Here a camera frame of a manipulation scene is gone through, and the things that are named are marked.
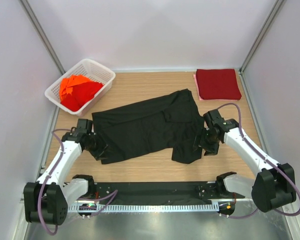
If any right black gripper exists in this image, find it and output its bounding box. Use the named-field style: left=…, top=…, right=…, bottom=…
left=192, top=126, right=220, bottom=157

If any black t-shirt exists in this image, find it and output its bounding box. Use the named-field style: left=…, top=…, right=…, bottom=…
left=90, top=89, right=204, bottom=165

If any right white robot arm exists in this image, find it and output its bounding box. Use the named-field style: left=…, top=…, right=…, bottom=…
left=193, top=109, right=297, bottom=213

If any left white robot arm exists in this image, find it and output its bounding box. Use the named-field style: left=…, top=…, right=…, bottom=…
left=23, top=118, right=108, bottom=226

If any red t-shirt in basket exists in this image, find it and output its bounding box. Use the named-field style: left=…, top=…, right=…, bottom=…
left=60, top=81, right=104, bottom=112

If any folded dark red t-shirt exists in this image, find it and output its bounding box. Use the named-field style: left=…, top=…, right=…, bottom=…
left=195, top=69, right=242, bottom=100

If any orange t-shirt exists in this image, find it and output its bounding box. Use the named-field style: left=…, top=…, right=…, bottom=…
left=59, top=75, right=91, bottom=102

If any white plastic basket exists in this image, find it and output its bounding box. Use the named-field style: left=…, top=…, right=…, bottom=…
left=44, top=58, right=116, bottom=117

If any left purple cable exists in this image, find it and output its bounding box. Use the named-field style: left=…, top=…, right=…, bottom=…
left=37, top=128, right=119, bottom=236

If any purple cable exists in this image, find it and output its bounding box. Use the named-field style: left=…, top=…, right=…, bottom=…
left=37, top=128, right=119, bottom=236
left=216, top=102, right=300, bottom=219

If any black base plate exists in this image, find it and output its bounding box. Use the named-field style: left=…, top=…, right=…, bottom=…
left=87, top=181, right=244, bottom=206

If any aluminium frame rail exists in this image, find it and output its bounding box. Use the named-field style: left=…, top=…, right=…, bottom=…
left=20, top=180, right=295, bottom=204

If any white slotted cable duct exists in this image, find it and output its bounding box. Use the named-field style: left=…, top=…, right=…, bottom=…
left=68, top=202, right=219, bottom=214

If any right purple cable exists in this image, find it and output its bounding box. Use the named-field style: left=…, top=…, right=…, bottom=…
left=216, top=102, right=300, bottom=219

